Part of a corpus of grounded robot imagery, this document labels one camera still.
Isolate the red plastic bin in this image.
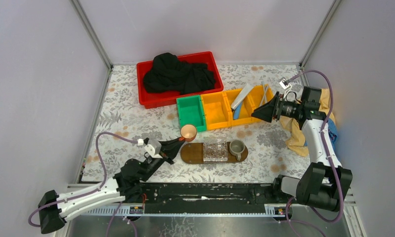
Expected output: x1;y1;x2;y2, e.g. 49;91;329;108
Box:
136;51;224;109

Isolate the yellow bin with toothpaste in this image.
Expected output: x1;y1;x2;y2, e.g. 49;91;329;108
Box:
224;88;253;126

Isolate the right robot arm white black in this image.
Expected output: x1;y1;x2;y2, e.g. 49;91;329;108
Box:
251;86;352;212

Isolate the white toothpaste tube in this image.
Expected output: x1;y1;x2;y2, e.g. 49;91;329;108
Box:
231;83;254;110

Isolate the grey cup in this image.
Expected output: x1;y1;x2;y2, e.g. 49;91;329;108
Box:
229;140;245;161

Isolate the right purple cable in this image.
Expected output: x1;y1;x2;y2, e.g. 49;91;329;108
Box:
284;69;345;237

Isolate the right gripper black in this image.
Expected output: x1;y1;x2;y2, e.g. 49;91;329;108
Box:
251;92;303;123

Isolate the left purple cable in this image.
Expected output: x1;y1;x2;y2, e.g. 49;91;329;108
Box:
28;131;140;237

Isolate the clear textured glass holder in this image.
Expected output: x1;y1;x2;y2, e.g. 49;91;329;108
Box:
203;139;228;163

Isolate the orange cup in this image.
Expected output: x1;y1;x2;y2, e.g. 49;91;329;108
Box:
179;124;197;142

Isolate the green plastic bin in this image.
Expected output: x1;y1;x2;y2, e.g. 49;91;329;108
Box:
176;95;207;132

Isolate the blue toothpaste tube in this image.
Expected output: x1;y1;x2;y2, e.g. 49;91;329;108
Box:
233;102;243;120

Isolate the purple cable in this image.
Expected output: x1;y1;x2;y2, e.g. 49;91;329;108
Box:
28;131;140;237
284;69;345;237

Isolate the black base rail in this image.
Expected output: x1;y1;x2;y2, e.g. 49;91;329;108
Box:
139;183;290;215

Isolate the yellow cloth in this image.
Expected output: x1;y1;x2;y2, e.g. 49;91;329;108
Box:
279;88;335;157

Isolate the brown wooden oval tray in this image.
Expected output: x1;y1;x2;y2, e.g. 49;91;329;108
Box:
180;142;249;164

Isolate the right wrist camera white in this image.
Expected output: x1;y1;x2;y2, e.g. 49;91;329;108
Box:
279;78;292;91

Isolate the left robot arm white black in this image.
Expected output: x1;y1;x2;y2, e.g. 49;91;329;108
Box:
28;137;187;234

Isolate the black cloth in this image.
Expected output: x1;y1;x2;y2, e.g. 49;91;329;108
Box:
143;52;216;95

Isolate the blue cloth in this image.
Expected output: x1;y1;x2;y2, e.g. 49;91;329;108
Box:
327;118;338;147

